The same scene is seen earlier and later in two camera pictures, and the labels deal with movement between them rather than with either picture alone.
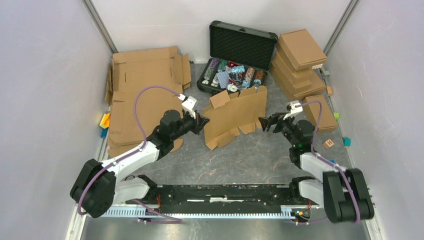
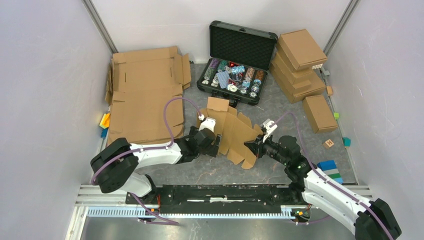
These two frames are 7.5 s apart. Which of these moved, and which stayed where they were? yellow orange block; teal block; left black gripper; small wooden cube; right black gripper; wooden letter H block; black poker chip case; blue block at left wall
Moved: right black gripper; left black gripper
Stayed: blue block at left wall; black poker chip case; teal block; yellow orange block; small wooden cube; wooden letter H block
